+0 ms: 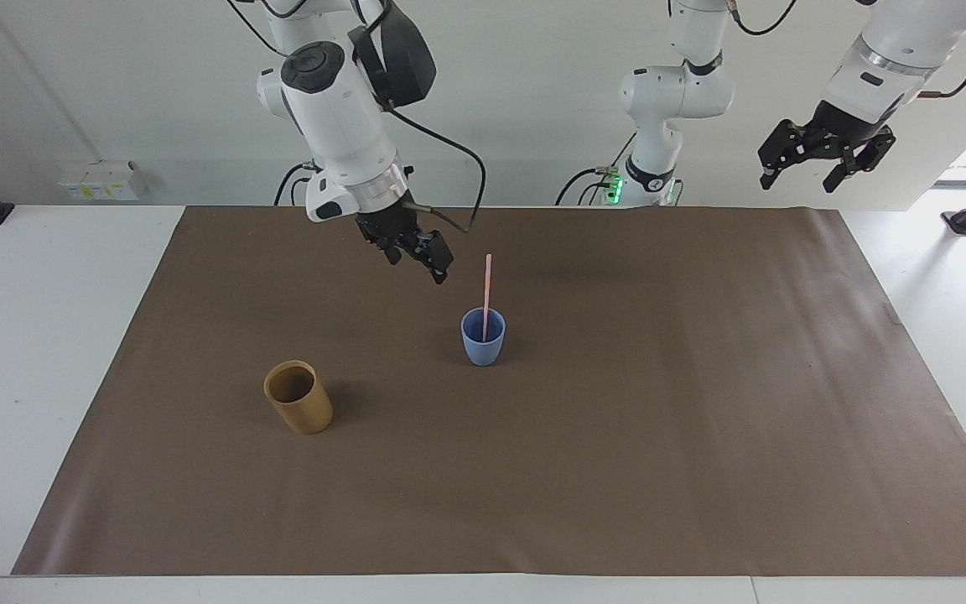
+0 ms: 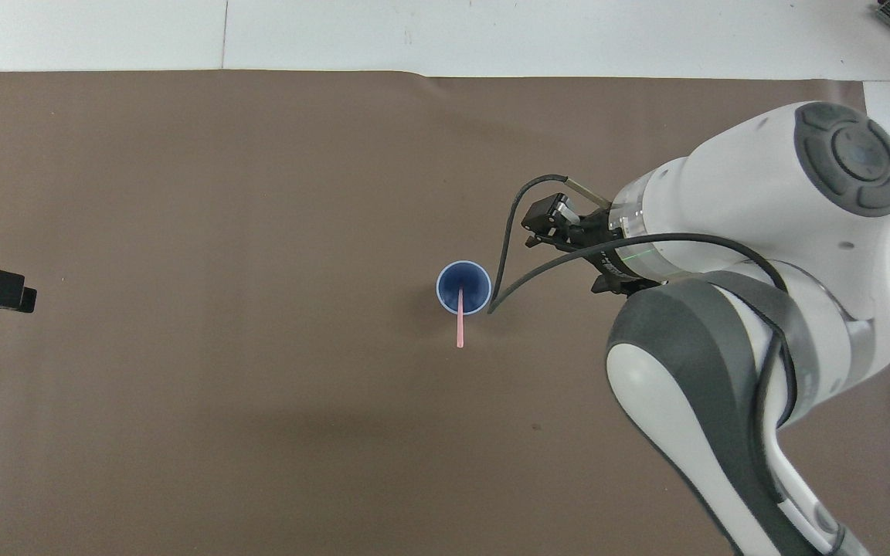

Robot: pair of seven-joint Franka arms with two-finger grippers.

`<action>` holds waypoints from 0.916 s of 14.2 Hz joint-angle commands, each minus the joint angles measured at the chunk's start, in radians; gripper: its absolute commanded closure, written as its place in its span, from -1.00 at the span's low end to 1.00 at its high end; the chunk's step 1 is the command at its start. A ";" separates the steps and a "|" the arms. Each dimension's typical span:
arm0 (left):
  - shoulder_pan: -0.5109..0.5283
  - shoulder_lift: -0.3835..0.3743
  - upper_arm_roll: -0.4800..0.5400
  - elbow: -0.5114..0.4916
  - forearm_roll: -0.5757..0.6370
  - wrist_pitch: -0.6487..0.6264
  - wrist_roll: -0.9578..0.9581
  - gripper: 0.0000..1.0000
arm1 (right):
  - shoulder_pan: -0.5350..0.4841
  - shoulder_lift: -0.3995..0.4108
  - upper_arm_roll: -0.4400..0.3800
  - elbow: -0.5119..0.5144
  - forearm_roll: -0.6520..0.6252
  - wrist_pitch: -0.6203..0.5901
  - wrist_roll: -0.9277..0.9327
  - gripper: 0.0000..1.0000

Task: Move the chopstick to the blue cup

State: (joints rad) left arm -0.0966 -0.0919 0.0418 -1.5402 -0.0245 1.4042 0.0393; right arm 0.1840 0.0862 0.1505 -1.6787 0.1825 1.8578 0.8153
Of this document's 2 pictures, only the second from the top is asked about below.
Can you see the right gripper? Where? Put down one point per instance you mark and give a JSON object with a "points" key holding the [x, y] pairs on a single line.
{"points": [[598, 230]]}

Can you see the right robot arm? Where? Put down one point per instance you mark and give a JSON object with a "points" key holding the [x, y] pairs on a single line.
{"points": [[746, 177]]}

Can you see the blue cup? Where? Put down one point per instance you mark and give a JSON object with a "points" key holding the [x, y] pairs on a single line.
{"points": [[451, 279]]}

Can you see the pink chopstick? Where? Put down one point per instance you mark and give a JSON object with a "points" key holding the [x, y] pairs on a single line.
{"points": [[460, 324]]}

